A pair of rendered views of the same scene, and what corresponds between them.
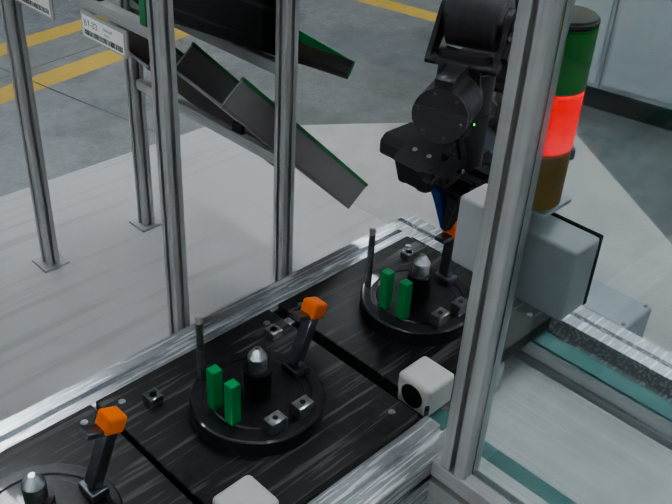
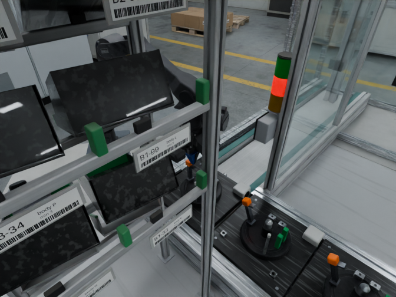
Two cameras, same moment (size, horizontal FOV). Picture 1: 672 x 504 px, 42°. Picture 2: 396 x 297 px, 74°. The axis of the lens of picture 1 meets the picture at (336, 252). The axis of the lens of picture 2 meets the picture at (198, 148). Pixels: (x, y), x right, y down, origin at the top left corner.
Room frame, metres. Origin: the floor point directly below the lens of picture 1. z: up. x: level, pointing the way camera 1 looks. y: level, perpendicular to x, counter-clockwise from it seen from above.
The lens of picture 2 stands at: (0.85, 0.52, 1.64)
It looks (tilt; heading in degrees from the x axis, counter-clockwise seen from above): 38 degrees down; 271
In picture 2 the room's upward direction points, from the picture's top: straight up
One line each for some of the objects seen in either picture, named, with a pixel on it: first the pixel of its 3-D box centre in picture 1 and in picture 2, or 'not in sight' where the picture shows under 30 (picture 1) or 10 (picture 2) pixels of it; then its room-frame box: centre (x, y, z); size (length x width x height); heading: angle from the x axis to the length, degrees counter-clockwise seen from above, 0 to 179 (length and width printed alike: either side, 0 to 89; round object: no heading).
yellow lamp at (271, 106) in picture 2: not in sight; (278, 101); (0.64, -0.16, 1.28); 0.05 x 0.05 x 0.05
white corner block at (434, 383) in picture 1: (424, 386); (241, 191); (0.71, -0.11, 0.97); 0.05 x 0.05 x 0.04; 47
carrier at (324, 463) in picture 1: (257, 377); (267, 228); (0.67, 0.07, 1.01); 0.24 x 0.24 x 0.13; 47
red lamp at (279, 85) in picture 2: not in sight; (281, 84); (0.64, -0.16, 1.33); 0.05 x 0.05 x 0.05
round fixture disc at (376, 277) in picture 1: (416, 303); (201, 189); (0.85, -0.10, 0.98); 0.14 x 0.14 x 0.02
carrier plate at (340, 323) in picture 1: (415, 315); (201, 193); (0.85, -0.10, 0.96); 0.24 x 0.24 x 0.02; 47
